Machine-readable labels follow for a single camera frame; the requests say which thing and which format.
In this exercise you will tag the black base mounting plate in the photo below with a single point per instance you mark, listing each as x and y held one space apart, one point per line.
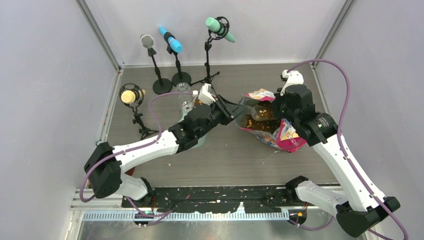
220 199

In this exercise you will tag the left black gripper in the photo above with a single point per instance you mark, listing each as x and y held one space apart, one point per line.
229 110

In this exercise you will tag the yellow microphone on tripod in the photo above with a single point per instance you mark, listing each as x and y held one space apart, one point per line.
132 96

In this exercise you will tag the green double pet bowl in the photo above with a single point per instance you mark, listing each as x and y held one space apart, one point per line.
202 140

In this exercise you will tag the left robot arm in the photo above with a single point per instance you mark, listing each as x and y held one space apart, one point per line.
106 168

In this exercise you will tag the colourful cat food bag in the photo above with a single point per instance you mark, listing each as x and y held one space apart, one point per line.
278 133

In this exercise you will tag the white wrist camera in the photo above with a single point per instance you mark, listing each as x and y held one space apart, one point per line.
204 94
290 78

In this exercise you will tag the silver round microphone stand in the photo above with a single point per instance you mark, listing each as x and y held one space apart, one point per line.
161 85

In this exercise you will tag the brown metronome box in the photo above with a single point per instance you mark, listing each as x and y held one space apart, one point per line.
130 172

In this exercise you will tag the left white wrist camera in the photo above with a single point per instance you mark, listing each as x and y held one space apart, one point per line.
204 94

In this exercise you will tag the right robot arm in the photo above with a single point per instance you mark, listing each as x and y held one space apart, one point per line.
362 205

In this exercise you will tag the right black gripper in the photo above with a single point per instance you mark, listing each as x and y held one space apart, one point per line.
279 98

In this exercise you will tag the clear plastic scoop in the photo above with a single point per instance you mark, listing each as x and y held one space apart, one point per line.
262 113

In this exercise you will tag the blue microphone on stand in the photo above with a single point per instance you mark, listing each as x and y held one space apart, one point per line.
174 47

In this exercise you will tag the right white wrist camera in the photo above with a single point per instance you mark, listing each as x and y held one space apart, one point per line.
290 78

